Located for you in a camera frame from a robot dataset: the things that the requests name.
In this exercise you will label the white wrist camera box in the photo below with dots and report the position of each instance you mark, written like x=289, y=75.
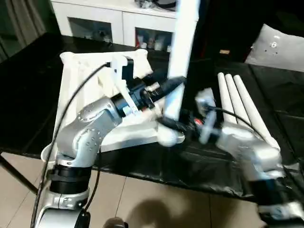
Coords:
x=124, y=69
x=205, y=99

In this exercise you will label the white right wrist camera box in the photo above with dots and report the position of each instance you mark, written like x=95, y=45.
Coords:
x=205, y=99

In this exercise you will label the white plastic table top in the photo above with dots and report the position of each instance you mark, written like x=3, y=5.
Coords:
x=76, y=90

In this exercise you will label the white sideboard cabinet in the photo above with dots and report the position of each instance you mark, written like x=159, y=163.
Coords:
x=109, y=12

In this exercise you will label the grey curtain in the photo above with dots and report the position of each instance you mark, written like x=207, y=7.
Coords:
x=23, y=19

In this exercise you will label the grey pillow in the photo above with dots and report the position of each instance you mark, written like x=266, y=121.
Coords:
x=280, y=50

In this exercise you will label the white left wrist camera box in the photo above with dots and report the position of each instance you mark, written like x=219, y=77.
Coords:
x=124, y=69

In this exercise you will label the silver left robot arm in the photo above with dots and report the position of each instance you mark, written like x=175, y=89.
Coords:
x=85, y=133

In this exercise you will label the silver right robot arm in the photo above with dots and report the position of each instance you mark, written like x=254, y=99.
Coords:
x=247, y=147

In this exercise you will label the black cabinet with yellow label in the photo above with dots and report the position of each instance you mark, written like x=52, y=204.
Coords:
x=228, y=28

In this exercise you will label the white plastic table leg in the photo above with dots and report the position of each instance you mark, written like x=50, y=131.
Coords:
x=223, y=92
x=244, y=99
x=233, y=95
x=183, y=42

